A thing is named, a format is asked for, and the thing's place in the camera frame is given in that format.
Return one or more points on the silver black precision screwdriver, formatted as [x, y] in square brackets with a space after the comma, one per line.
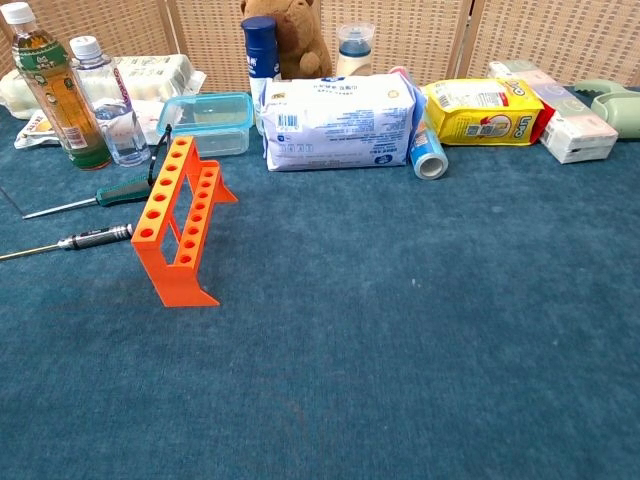
[95, 237]

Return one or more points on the orange tool rack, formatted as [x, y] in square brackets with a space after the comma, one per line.
[175, 285]

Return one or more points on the blue carpet table cover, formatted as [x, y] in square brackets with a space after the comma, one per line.
[350, 350]

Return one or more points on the white blue wet wipes pack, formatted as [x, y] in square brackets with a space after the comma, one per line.
[340, 125]

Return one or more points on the blue plastic wrap roll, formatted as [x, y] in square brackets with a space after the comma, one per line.
[427, 155]

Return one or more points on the clear blue-rimmed food container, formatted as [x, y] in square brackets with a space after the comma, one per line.
[210, 120]

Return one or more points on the cream bottle with clear cap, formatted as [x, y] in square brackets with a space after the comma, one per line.
[354, 62]

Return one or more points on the blue white spray can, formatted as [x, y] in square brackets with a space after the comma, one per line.
[260, 50]

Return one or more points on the yellow Lipo biscuit bag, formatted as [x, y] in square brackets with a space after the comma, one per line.
[480, 115]

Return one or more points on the brown capybara plush toy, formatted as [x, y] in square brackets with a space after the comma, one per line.
[300, 35]

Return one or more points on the clear water bottle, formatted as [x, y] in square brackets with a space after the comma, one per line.
[120, 135]

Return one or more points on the white tissue roll pack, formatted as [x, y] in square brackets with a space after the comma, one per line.
[150, 75]

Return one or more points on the pastel tissue box pack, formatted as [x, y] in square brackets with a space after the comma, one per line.
[575, 130]

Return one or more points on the green tea bottle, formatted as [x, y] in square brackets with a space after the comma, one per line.
[55, 100]

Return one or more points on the pink white snack bag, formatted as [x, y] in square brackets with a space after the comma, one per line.
[35, 130]

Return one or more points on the wicker folding screen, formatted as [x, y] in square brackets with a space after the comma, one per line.
[550, 30]

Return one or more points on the pale green lint roller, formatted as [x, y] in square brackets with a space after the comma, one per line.
[615, 107]

